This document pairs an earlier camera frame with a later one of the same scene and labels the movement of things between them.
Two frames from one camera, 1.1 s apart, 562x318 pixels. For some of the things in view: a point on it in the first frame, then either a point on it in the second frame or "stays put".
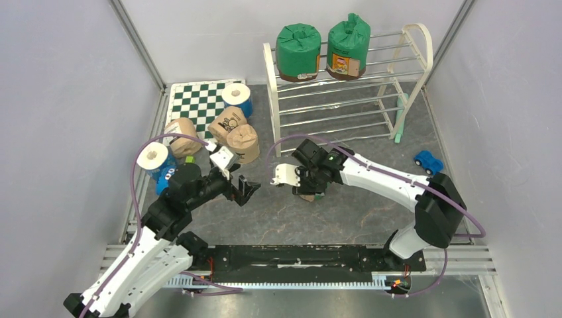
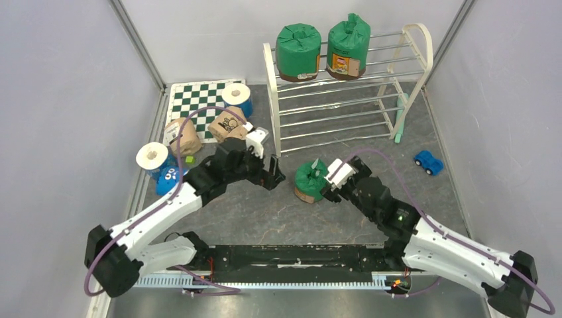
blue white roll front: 156,158 stays put
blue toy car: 431,165 stays put
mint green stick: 401,102 stays put
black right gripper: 308,183 → 341,189
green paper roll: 348,48 stays put
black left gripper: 246,189 → 268,180
